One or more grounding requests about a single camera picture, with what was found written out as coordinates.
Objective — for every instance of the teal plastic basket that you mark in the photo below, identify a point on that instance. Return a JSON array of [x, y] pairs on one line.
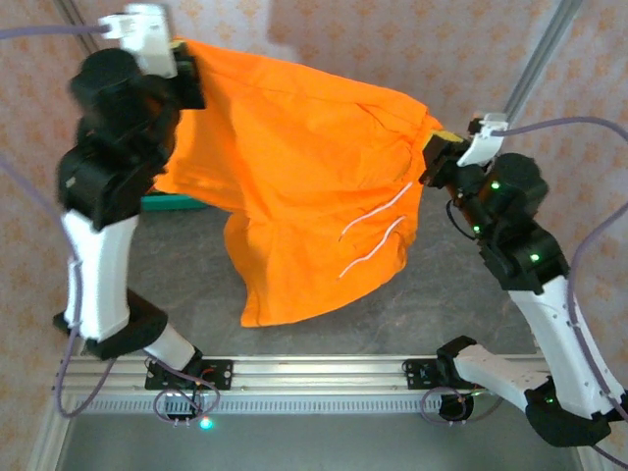
[[172, 202]]

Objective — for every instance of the aluminium frame post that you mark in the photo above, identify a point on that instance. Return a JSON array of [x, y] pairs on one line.
[[73, 19], [539, 54]]

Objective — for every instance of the aluminium frame leg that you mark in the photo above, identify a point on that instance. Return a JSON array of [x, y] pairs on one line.
[[49, 436]]

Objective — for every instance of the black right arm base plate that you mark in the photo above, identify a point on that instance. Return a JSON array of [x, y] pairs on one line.
[[417, 375]]

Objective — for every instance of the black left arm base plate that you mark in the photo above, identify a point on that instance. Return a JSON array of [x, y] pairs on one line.
[[221, 375]]

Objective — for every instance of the aluminium mounting rail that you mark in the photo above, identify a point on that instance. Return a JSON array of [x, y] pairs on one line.
[[319, 373]]

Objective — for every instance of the controller box with green light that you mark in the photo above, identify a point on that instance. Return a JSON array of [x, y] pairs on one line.
[[179, 407]]

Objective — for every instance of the light orange shorts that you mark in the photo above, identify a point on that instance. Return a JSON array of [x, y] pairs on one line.
[[304, 162]]

